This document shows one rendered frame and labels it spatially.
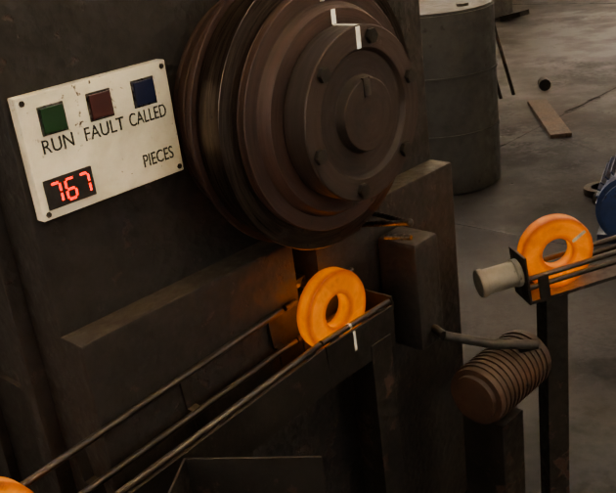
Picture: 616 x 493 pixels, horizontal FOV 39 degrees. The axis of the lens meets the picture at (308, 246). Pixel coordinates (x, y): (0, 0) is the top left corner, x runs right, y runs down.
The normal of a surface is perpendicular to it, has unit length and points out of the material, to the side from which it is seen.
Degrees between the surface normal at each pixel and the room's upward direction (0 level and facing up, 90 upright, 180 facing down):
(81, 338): 0
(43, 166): 90
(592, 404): 0
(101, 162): 90
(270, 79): 64
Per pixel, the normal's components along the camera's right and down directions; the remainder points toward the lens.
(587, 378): -0.12, -0.92
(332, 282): 0.70, 0.18
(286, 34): -0.09, -0.45
